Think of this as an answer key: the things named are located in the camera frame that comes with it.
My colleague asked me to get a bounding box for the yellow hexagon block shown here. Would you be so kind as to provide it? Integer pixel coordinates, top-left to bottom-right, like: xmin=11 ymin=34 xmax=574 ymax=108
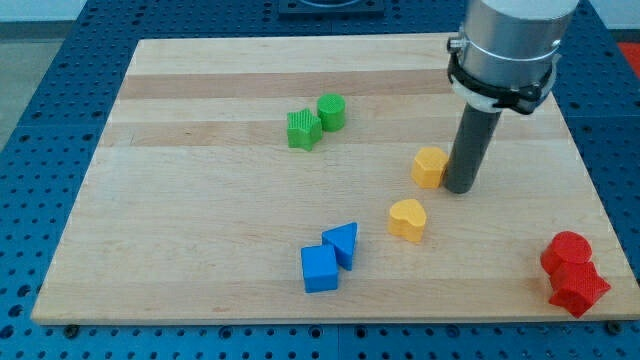
xmin=411 ymin=147 xmax=448 ymax=189

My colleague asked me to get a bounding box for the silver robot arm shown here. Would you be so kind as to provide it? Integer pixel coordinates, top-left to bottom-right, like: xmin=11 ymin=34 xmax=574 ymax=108
xmin=447 ymin=0 xmax=578 ymax=115

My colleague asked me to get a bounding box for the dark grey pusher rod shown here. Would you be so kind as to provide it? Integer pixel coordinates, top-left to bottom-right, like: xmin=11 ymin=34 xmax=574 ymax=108
xmin=443 ymin=104 xmax=501 ymax=194

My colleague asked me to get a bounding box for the blue cube block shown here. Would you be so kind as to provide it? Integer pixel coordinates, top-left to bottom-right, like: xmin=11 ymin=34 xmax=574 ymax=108
xmin=301 ymin=245 xmax=339 ymax=293

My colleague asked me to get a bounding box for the red cylinder block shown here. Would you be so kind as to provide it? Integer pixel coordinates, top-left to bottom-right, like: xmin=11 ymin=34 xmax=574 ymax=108
xmin=540 ymin=231 xmax=592 ymax=275

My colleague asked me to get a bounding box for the wooden board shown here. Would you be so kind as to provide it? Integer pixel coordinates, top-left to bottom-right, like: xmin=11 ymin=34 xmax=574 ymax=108
xmin=31 ymin=33 xmax=639 ymax=325

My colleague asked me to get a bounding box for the yellow heart block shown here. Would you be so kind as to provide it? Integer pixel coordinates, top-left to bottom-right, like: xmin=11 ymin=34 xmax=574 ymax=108
xmin=387 ymin=199 xmax=427 ymax=243

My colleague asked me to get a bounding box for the red star block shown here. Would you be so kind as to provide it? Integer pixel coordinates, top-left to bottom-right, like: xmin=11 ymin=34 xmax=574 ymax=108
xmin=548 ymin=262 xmax=611 ymax=318

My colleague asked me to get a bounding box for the green star block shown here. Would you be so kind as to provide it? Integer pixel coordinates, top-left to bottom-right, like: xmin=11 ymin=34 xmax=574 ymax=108
xmin=286 ymin=108 xmax=323 ymax=151

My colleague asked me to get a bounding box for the green cylinder block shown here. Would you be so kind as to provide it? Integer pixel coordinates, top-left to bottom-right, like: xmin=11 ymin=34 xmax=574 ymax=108
xmin=317 ymin=93 xmax=346 ymax=132

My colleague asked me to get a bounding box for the blue triangle block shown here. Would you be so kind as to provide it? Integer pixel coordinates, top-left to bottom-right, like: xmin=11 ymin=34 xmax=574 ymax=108
xmin=321 ymin=222 xmax=358 ymax=271

